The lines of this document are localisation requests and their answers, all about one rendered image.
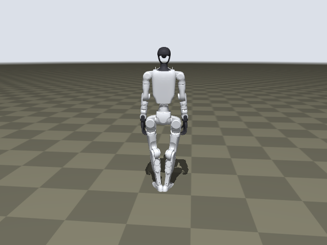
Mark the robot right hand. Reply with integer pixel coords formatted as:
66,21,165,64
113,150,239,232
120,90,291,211
180,115,188,135

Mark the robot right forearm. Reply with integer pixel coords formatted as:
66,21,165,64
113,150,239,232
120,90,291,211
180,93,188,119

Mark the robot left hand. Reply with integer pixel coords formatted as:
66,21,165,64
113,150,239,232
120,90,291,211
140,115,147,135

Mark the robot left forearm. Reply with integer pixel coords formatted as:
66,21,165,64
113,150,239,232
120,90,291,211
140,93,148,119

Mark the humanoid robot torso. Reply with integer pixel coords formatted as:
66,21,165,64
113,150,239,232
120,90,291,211
152,67,176,125

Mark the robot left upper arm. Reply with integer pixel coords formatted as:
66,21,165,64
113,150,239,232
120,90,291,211
143,71,153,100

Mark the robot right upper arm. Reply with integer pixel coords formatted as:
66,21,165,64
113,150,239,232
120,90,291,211
175,71,185,101

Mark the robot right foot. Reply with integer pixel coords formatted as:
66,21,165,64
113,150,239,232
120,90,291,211
163,182,174,192

